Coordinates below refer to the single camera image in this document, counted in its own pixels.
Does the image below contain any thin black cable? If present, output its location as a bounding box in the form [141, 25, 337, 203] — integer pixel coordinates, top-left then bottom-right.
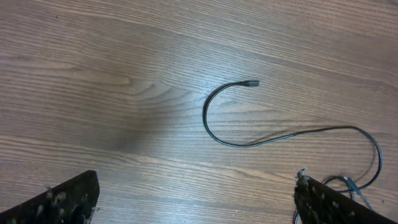
[202, 80, 383, 224]

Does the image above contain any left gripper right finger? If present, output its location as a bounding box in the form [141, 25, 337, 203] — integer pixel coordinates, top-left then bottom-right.
[293, 169, 396, 224]

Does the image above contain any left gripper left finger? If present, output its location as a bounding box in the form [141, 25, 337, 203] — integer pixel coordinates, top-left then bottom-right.
[1, 170, 100, 224]

